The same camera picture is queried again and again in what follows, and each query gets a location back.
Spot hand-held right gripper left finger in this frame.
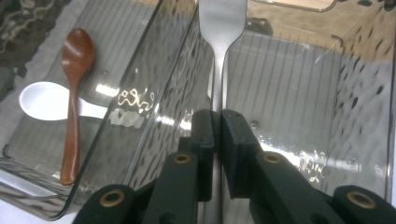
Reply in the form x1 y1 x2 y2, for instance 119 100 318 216
179 108 217 203

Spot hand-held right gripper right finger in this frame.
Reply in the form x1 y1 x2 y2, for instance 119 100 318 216
221 108 265 200

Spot smoky clear plastic bin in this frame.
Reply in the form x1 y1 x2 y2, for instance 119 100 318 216
122 0 396 224
0 0 200 222

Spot silver metal fork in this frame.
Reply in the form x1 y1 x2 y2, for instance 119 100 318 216
197 0 249 224

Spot brown wooden spoon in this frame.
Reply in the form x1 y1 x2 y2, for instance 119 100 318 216
60 27 96 186

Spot white plastic spoon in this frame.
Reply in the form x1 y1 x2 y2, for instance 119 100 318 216
18 81 108 121

